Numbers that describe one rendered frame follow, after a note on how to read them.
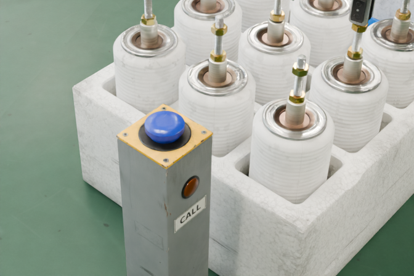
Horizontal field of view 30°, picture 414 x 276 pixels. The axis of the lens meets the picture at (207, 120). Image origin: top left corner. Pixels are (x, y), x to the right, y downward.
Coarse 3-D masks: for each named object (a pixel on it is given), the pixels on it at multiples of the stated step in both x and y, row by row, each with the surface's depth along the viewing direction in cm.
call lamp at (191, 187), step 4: (192, 180) 79; (196, 180) 79; (188, 184) 79; (192, 184) 79; (196, 184) 80; (188, 188) 79; (192, 188) 79; (196, 188) 80; (184, 192) 79; (188, 192) 79; (192, 192) 80; (188, 196) 80
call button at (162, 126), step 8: (160, 112) 78; (168, 112) 78; (152, 120) 77; (160, 120) 77; (168, 120) 77; (176, 120) 77; (152, 128) 76; (160, 128) 76; (168, 128) 76; (176, 128) 76; (184, 128) 77; (152, 136) 76; (160, 136) 76; (168, 136) 76; (176, 136) 76
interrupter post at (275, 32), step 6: (270, 18) 101; (270, 24) 100; (276, 24) 100; (282, 24) 100; (270, 30) 101; (276, 30) 101; (282, 30) 101; (270, 36) 101; (276, 36) 101; (282, 36) 102; (270, 42) 102; (276, 42) 102
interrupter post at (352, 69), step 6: (348, 60) 94; (354, 60) 94; (360, 60) 94; (348, 66) 95; (354, 66) 94; (360, 66) 95; (348, 72) 95; (354, 72) 95; (360, 72) 96; (348, 78) 96; (354, 78) 96
